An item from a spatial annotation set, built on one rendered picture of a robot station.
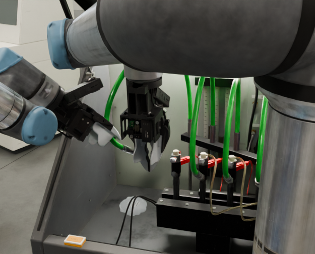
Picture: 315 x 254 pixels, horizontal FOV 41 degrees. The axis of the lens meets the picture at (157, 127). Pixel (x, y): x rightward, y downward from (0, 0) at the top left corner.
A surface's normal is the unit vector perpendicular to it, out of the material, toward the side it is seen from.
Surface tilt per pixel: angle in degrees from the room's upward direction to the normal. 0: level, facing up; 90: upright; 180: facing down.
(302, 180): 92
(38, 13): 90
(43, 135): 90
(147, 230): 0
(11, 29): 76
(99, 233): 0
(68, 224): 90
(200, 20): 100
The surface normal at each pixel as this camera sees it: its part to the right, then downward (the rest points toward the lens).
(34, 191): -0.03, -0.93
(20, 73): 0.61, 0.04
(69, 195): 0.96, 0.08
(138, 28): -0.64, 0.52
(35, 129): 0.80, 0.22
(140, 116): -0.28, 0.36
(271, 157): -0.95, 0.15
